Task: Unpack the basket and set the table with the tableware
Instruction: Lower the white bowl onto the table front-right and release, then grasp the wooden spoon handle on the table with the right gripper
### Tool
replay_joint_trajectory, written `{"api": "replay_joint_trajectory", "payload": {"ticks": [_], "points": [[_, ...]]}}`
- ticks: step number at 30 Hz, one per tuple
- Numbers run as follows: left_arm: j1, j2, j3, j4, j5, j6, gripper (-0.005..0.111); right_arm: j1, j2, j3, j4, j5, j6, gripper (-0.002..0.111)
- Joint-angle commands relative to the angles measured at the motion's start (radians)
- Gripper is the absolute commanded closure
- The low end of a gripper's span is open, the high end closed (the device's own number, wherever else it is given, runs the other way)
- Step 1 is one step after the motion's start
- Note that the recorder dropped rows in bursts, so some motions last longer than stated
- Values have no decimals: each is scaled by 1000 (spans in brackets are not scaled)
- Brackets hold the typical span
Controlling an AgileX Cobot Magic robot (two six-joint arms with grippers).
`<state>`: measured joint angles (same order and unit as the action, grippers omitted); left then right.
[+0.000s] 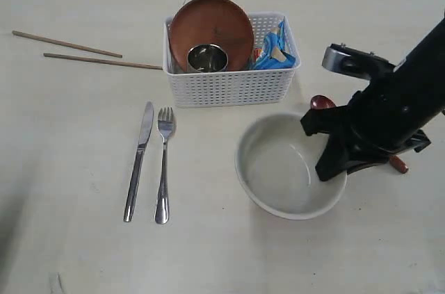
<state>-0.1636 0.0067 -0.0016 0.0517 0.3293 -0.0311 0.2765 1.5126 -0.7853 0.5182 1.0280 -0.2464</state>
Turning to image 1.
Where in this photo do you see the wooden chopstick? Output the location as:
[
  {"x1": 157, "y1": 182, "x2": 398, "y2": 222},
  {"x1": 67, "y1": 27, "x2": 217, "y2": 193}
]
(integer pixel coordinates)
[
  {"x1": 11, "y1": 30, "x2": 123, "y2": 58},
  {"x1": 43, "y1": 53, "x2": 163, "y2": 70}
]

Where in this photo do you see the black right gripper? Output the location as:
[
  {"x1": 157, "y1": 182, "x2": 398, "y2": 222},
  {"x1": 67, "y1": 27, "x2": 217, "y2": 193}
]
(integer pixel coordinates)
[{"x1": 300, "y1": 90, "x2": 432, "y2": 183}]

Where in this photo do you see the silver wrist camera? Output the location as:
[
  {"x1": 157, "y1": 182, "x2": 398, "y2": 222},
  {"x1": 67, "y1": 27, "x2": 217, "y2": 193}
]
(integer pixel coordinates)
[{"x1": 321, "y1": 43, "x2": 395, "y2": 81}]

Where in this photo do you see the steel cup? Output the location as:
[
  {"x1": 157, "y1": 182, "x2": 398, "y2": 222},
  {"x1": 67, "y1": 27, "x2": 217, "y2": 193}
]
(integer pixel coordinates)
[{"x1": 186, "y1": 44, "x2": 229, "y2": 73}]

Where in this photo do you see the brown wooden spoon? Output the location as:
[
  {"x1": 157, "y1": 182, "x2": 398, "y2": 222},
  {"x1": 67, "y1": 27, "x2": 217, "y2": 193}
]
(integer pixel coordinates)
[{"x1": 310, "y1": 95, "x2": 409, "y2": 174}]

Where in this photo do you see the grey ceramic bowl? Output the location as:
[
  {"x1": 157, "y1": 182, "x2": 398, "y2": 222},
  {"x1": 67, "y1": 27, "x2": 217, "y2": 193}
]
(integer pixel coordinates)
[{"x1": 235, "y1": 113, "x2": 347, "y2": 220}]

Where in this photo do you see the white perforated plastic basket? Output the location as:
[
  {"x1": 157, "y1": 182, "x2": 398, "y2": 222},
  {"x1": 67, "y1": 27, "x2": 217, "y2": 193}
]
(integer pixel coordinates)
[{"x1": 163, "y1": 11, "x2": 300, "y2": 108}]

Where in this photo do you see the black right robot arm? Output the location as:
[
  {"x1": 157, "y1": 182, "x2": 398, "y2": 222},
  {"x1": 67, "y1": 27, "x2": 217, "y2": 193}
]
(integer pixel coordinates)
[{"x1": 300, "y1": 21, "x2": 444, "y2": 181}]

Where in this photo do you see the steel fork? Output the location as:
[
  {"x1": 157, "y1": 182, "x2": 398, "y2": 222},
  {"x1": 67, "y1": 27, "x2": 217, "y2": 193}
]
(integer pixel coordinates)
[{"x1": 154, "y1": 107, "x2": 175, "y2": 224}]

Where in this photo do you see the steel table knife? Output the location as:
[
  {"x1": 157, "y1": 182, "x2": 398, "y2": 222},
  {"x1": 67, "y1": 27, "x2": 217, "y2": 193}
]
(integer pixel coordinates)
[{"x1": 123, "y1": 101, "x2": 154, "y2": 222}]

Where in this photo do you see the brown wooden plate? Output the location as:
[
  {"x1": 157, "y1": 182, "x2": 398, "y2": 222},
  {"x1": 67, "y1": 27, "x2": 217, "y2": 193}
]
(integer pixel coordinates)
[{"x1": 168, "y1": 0, "x2": 254, "y2": 72}]

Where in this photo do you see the blue snack packet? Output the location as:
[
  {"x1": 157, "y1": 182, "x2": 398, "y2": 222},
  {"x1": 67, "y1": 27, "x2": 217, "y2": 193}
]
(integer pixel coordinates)
[{"x1": 251, "y1": 20, "x2": 296, "y2": 70}]

